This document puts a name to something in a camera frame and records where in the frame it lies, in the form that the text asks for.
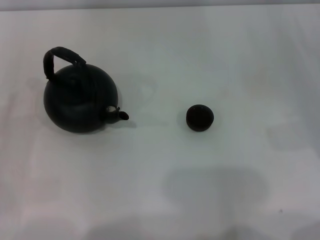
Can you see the small dark teacup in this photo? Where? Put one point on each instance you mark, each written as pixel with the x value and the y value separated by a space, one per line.
pixel 200 117

